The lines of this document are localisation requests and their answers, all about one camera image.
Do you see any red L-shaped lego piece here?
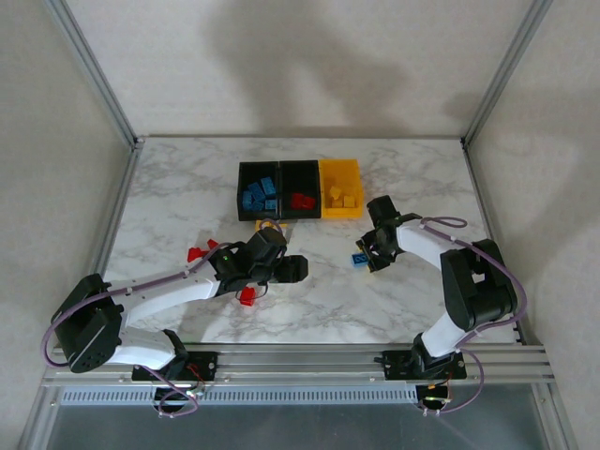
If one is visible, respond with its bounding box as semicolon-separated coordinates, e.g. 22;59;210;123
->
187;238;221;263

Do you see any yellow plastic bin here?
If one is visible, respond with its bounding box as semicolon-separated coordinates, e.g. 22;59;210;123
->
317;158;365;220

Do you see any black plastic bin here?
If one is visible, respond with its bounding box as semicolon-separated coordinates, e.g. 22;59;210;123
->
277;159;323;220
232;159;282;222

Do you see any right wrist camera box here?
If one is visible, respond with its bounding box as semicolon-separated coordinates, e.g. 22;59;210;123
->
367;196;400;227

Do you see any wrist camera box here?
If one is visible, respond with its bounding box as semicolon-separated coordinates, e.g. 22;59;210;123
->
367;196;400;227
244;228;289;269

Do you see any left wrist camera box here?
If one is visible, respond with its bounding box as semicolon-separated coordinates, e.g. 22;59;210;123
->
244;228;289;269

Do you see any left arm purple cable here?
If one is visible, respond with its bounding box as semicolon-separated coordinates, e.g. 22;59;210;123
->
42;217;285;419

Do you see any wide aluminium mounting rail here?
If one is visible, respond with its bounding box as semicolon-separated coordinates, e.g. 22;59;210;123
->
40;344;557;389

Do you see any aluminium table side rail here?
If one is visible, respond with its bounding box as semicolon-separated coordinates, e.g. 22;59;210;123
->
69;140;144;348
461;140;525;343

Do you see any grey slotted cable duct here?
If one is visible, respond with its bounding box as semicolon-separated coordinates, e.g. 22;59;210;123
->
59;385;419;407

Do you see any aluminium frame post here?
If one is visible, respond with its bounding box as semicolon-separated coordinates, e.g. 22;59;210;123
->
44;0;145;151
461;0;555;149

